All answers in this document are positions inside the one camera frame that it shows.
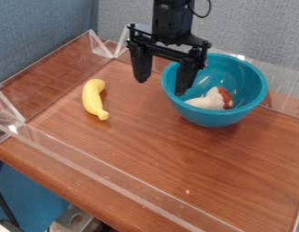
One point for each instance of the blue plastic bowl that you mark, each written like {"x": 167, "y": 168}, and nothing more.
{"x": 229, "y": 89}

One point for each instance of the clear acrylic barrier wall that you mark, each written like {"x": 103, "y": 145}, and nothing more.
{"x": 147, "y": 171}

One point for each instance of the yellow toy banana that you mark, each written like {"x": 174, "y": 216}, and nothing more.
{"x": 93, "y": 101}

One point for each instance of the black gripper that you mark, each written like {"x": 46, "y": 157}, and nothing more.
{"x": 170, "y": 40}

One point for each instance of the white mushroom with brown cap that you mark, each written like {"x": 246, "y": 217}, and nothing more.
{"x": 217, "y": 100}

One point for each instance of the grey metal bracket below table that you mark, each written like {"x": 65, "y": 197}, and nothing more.
{"x": 78, "y": 221}

